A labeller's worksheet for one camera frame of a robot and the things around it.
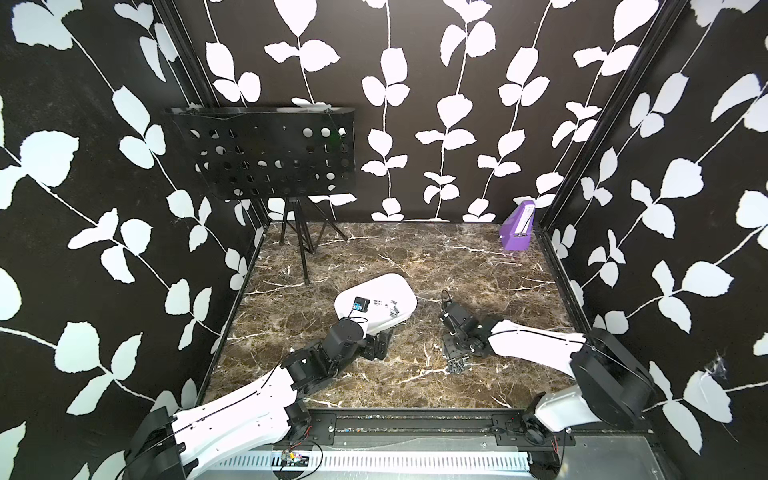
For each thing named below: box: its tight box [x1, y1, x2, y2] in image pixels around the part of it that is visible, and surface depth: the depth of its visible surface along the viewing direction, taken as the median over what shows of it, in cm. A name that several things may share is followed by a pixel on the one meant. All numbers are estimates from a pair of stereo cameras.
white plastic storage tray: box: [334, 273, 418, 339], surface depth 97 cm
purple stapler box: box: [499, 201, 535, 251], surface depth 111 cm
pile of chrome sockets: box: [447, 354, 472, 374], surface depth 86 cm
